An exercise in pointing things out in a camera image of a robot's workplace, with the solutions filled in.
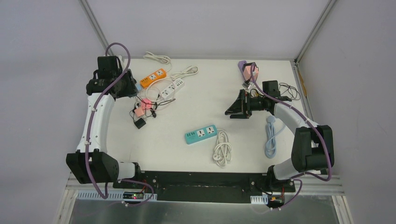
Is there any orange power strip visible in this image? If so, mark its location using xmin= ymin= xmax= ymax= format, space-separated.
xmin=140 ymin=69 xmax=167 ymax=89

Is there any white power strip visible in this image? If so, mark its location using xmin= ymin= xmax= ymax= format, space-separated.
xmin=159 ymin=78 xmax=185 ymax=100

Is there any purple power strip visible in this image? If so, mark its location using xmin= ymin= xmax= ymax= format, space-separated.
xmin=238 ymin=60 xmax=247 ymax=77

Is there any black usb cable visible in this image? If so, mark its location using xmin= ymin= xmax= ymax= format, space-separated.
xmin=130 ymin=98 xmax=177 ymax=119

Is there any white coiled strip cord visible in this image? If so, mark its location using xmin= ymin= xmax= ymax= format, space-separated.
xmin=212 ymin=129 xmax=233 ymax=168

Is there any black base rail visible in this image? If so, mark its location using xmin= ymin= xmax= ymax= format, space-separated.
xmin=113 ymin=171 xmax=296 ymax=204

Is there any teal power strip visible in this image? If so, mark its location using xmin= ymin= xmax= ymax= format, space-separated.
xmin=184 ymin=125 xmax=218 ymax=145

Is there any pink round socket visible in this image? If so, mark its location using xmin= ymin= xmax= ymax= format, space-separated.
xmin=141 ymin=98 xmax=153 ymax=110

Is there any pink usb cable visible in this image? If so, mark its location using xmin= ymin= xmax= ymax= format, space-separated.
xmin=145 ymin=81 xmax=178 ymax=111

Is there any light blue coiled cable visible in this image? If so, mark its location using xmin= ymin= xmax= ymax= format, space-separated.
xmin=264 ymin=115 xmax=287 ymax=159

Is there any black power adapter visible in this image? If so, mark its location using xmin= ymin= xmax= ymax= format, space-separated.
xmin=134 ymin=118 xmax=146 ymax=129

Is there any salmon pink charger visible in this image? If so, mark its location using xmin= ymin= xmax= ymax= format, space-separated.
xmin=134 ymin=107 xmax=145 ymax=118

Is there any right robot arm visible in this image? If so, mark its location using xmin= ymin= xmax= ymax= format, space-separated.
xmin=225 ymin=80 xmax=334 ymax=191

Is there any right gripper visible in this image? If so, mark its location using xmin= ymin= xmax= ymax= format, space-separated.
xmin=225 ymin=89 xmax=268 ymax=119

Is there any black thin cable bundle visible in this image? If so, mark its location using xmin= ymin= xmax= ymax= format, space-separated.
xmin=278 ymin=82 xmax=301 ymax=101

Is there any pink cube socket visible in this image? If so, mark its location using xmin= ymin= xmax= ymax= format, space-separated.
xmin=241 ymin=61 xmax=260 ymax=82

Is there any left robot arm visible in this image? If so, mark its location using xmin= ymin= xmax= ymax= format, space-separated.
xmin=66 ymin=56 xmax=142 ymax=189

